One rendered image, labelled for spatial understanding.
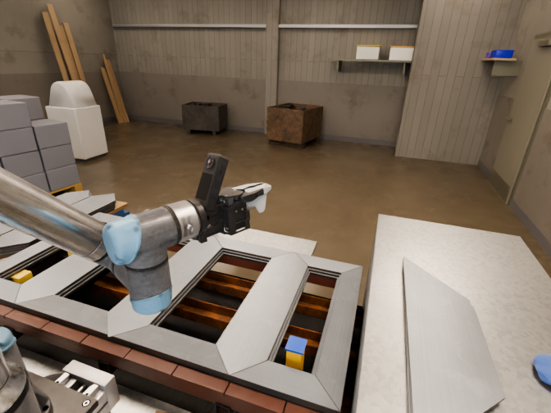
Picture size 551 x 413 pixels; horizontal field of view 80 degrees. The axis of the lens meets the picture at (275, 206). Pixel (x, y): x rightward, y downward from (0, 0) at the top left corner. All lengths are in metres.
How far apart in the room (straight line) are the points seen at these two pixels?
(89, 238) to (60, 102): 5.97
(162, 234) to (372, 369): 0.59
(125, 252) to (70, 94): 5.93
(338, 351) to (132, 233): 0.83
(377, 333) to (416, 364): 0.13
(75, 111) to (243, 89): 4.05
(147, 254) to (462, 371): 0.75
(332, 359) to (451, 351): 0.37
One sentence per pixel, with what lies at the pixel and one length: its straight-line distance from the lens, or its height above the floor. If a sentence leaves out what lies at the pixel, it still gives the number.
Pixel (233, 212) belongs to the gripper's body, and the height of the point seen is 1.44.
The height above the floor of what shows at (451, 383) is 1.07.
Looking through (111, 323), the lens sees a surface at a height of 0.85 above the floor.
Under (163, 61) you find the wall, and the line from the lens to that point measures 9.92.
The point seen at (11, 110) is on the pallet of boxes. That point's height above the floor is 1.15.
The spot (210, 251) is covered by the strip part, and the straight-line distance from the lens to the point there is 1.66.
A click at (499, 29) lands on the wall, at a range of 7.24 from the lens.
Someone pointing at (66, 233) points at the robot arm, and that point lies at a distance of 0.67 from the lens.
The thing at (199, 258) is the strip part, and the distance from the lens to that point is 1.61.
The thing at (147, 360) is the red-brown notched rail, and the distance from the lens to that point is 1.23.
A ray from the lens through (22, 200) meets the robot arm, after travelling 0.64.
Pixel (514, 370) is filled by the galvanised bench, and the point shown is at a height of 1.05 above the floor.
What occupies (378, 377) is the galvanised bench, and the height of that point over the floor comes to 1.05.
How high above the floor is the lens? 1.72
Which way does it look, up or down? 24 degrees down
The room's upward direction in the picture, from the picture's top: 2 degrees clockwise
